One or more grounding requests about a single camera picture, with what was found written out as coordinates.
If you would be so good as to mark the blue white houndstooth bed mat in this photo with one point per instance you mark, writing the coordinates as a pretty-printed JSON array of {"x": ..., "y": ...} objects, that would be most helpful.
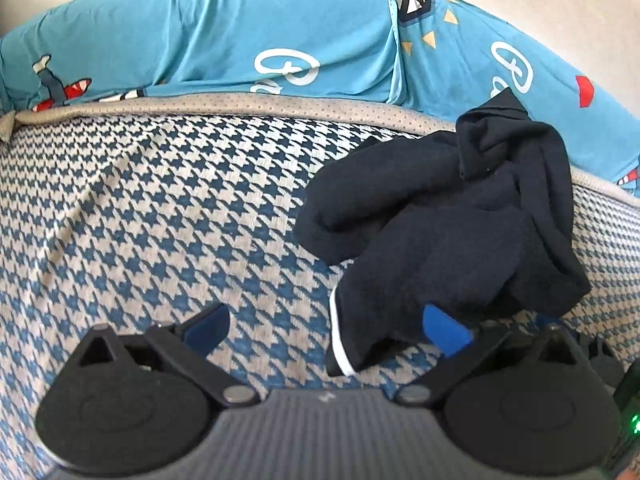
[{"x": 150, "y": 210}]

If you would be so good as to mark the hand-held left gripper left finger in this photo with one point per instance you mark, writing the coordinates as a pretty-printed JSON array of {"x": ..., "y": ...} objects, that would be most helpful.
[{"x": 210, "y": 326}]

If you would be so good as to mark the black t-shirt with red print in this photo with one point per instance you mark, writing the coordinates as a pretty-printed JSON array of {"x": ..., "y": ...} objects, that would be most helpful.
[{"x": 450, "y": 220}]

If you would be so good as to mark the blue cartoon printed bedsheet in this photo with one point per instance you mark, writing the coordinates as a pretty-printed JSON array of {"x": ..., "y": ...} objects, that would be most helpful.
[{"x": 200, "y": 35}]

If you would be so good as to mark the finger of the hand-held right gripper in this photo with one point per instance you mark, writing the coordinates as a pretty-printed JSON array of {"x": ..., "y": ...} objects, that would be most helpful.
[{"x": 602, "y": 357}]

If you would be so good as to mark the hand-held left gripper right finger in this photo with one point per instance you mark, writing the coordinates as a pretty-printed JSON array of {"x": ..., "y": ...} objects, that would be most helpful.
[{"x": 445, "y": 332}]

